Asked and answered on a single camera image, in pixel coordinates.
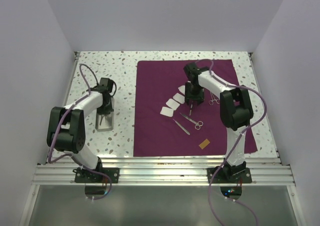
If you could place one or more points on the tan adhesive bandage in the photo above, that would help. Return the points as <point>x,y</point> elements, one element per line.
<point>204,144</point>

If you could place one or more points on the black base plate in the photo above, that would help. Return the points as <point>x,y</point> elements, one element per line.
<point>243,177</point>
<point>86,177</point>

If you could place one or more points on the steel scalpel handle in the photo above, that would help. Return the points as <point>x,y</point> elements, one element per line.
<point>184,129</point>

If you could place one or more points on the white gauze pad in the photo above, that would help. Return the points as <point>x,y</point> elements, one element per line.
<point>179,98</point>
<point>167,111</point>
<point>181,89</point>
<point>171,103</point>

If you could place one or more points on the metal instrument tray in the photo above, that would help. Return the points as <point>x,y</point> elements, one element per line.
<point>108,110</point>

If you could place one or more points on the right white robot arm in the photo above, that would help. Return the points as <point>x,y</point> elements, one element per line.
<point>235,104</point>

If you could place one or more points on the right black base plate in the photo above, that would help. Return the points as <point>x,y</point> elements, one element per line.
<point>243,177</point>

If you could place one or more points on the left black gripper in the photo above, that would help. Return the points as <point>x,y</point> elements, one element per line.
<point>106,111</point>

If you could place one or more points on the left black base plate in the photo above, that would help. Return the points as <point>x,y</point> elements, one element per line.
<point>86,177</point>

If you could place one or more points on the steel surgical scissors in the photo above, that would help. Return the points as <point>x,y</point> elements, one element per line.
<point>197,124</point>

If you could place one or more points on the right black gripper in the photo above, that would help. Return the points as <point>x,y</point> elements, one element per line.
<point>199,97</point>

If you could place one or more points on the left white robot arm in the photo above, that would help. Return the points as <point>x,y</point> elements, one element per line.
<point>66,129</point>

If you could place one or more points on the steel hemostat clamp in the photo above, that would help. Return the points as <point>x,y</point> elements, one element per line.
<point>213,99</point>

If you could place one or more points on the purple cloth mat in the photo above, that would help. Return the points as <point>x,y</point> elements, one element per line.
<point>156,135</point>

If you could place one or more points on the aluminium rail frame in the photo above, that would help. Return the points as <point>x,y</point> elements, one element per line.
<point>154,191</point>

